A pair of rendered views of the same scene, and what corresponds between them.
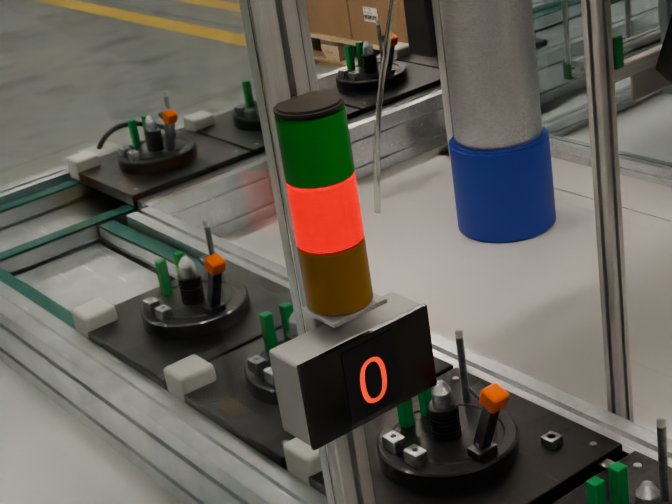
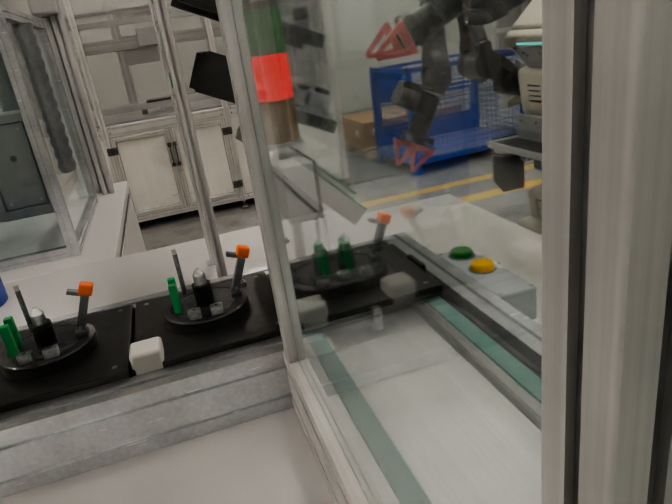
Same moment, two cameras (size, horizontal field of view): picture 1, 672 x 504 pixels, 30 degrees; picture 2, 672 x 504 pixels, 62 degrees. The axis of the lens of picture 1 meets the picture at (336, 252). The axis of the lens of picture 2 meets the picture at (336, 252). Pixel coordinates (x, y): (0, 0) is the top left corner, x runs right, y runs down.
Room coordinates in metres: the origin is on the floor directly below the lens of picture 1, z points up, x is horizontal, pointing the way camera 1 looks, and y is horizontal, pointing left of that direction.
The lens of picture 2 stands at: (0.57, 0.64, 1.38)
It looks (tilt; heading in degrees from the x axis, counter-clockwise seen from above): 22 degrees down; 289
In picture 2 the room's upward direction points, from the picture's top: 8 degrees counter-clockwise
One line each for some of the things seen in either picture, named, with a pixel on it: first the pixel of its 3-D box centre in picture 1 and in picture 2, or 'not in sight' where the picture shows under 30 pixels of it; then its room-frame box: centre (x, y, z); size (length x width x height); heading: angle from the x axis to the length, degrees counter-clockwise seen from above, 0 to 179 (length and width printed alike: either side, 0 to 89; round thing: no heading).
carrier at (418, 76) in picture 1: (369, 60); not in sight; (2.38, -0.12, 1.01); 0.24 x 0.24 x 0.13; 34
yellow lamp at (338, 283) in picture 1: (335, 271); not in sight; (0.84, 0.00, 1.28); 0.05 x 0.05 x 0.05
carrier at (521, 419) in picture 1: (443, 415); (201, 290); (1.06, -0.08, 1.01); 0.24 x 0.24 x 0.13; 34
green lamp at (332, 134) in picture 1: (314, 143); not in sight; (0.84, 0.00, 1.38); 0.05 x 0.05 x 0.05
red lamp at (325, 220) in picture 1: (325, 208); not in sight; (0.84, 0.00, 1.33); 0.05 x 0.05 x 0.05
